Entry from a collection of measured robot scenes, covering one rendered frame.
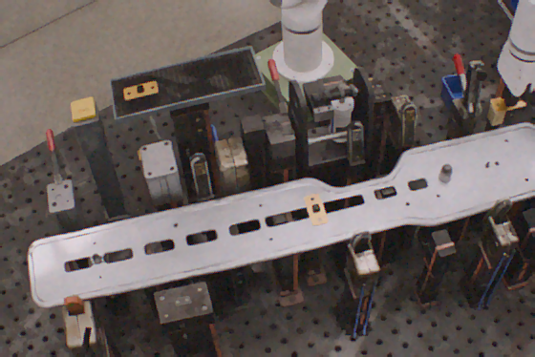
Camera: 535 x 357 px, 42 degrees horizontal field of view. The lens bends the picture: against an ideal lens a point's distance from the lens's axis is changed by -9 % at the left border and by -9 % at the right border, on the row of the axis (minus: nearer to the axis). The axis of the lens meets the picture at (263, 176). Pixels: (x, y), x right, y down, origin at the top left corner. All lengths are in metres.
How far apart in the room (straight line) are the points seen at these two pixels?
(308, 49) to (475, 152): 0.62
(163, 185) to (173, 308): 0.30
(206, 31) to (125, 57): 0.42
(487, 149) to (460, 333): 0.50
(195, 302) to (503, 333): 0.85
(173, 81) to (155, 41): 1.80
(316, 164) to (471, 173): 0.40
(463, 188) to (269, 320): 0.61
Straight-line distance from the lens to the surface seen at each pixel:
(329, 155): 1.90
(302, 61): 2.25
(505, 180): 1.89
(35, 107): 3.50
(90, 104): 1.82
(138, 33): 3.68
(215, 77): 1.81
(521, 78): 1.58
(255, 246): 1.72
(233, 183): 1.80
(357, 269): 1.64
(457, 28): 2.68
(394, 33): 2.60
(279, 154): 1.82
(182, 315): 1.62
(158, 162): 1.74
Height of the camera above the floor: 2.49
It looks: 55 degrees down
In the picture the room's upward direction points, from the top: 3 degrees counter-clockwise
